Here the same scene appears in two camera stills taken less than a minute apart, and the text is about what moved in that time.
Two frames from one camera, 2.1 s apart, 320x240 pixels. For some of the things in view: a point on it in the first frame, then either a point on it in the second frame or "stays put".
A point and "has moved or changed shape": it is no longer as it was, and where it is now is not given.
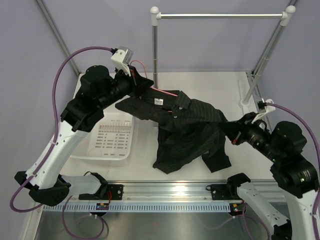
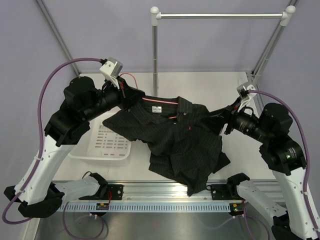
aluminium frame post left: [55, 32] stays put
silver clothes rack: [285, 16] stays put
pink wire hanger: [154, 88] -> [152, 100]
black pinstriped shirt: [188, 129] has moved or changed shape
